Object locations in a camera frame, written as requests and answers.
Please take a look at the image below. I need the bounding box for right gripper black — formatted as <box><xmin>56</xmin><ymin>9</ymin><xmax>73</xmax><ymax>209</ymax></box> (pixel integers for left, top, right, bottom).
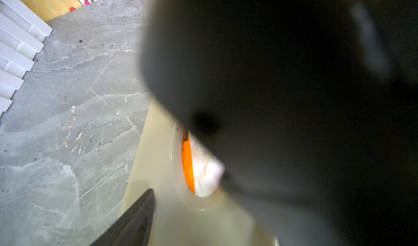
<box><xmin>140</xmin><ymin>0</ymin><xmax>418</xmax><ymax>246</ymax></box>

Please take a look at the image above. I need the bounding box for beige tissue box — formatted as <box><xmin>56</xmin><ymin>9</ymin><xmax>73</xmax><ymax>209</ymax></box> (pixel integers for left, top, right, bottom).
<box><xmin>121</xmin><ymin>100</ymin><xmax>278</xmax><ymax>246</ymax></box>

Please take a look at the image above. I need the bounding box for orange tissue pack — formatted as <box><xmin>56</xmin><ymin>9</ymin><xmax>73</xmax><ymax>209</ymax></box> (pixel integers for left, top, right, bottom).
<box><xmin>182</xmin><ymin>129</ymin><xmax>225</xmax><ymax>198</ymax></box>

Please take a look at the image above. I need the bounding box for white fence flower planter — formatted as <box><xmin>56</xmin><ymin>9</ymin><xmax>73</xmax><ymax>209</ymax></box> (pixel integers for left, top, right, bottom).
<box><xmin>1</xmin><ymin>0</ymin><xmax>53</xmax><ymax>113</ymax></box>

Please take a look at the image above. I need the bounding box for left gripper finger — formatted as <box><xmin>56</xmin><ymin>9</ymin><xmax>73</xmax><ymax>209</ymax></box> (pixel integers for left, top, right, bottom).
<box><xmin>92</xmin><ymin>189</ymin><xmax>156</xmax><ymax>246</ymax></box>

